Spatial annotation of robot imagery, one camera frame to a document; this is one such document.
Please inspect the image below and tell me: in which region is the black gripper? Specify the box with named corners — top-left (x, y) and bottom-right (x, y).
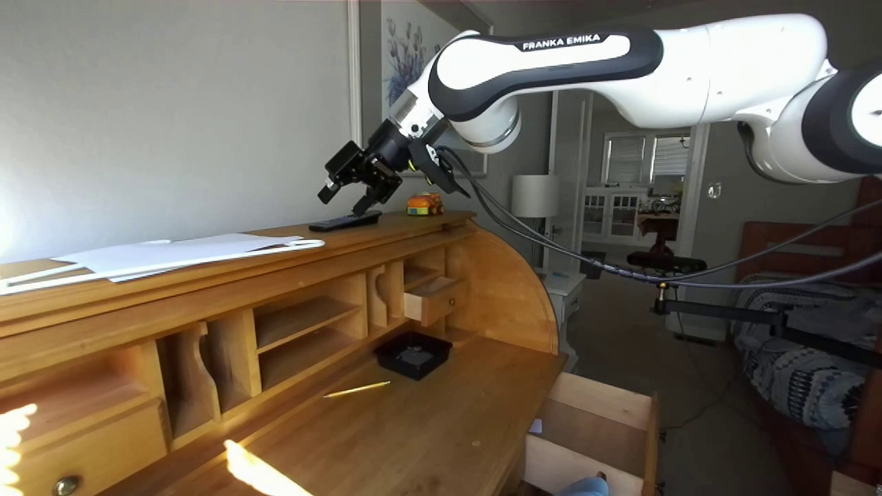
top-left (315, 121), bottom-right (414, 222)

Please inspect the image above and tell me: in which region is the white wire triangle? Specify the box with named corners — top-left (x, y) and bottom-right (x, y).
top-left (243, 234), bottom-right (327, 258)

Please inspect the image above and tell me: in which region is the white paper sheet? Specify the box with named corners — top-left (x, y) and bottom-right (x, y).
top-left (0, 231), bottom-right (324, 299)

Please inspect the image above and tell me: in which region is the white glass door cabinet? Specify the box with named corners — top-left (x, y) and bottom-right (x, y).
top-left (581, 189), bottom-right (659, 249)

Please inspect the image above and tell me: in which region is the framed blue flower picture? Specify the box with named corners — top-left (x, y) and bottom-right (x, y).
top-left (378, 0), bottom-right (463, 117)

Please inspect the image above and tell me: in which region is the small inner desk drawer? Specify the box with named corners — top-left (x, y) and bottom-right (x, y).
top-left (399, 273), bottom-right (459, 326)

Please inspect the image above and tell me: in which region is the black plastic tray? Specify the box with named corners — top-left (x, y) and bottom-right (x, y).
top-left (371, 328), bottom-right (455, 383)

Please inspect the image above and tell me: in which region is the yellow pencil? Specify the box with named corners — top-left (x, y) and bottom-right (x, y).
top-left (324, 379), bottom-right (394, 404)

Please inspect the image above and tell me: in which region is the wooden roll-top desk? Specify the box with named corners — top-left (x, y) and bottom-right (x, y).
top-left (0, 209), bottom-right (567, 496)

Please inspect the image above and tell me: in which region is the large open wooden drawer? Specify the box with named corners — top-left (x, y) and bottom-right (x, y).
top-left (520, 371), bottom-right (662, 496)

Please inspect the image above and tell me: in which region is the light blue cloth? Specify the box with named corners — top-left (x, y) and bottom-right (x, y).
top-left (558, 470), bottom-right (615, 496)

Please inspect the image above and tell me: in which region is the desk drawer with metal knob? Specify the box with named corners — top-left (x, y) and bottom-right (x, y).
top-left (0, 395), bottom-right (173, 496)

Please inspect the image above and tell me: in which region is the black metal bar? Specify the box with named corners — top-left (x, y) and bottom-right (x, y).
top-left (677, 300), bottom-right (882, 368)

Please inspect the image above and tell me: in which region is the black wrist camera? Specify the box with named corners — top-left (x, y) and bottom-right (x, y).
top-left (408, 136), bottom-right (473, 202)

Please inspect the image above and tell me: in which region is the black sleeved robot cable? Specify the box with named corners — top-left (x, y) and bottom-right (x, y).
top-left (437, 147), bottom-right (882, 299)

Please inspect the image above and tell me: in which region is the black tripod camera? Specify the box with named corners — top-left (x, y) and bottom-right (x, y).
top-left (625, 216), bottom-right (711, 321)

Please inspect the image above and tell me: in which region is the brown wooden bed frame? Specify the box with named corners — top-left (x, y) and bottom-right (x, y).
top-left (736, 178), bottom-right (882, 496)

